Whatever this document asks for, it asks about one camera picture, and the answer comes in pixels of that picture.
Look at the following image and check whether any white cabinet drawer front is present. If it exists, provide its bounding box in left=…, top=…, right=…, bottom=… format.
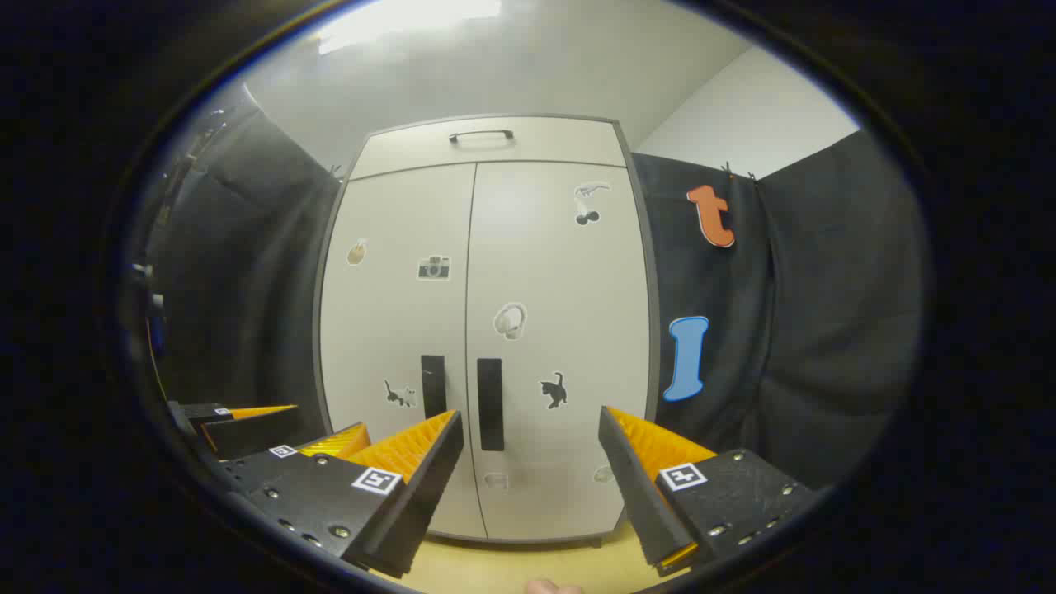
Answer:
left=351, top=115, right=628, bottom=181

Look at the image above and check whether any white door with camera sticker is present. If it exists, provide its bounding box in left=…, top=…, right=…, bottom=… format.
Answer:
left=320, top=163, right=488, bottom=541

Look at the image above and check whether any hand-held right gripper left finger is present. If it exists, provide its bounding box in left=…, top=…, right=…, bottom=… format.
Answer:
left=219, top=410, right=464, bottom=578

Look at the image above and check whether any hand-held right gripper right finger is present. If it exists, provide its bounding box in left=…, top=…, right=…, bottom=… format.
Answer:
left=598, top=406, right=813, bottom=577

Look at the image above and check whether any white door with headphone sticker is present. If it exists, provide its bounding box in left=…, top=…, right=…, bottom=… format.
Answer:
left=466, top=161, right=653, bottom=543

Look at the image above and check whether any white double-door shoe cabinet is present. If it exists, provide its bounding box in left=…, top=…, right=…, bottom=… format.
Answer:
left=313, top=114, right=661, bottom=547

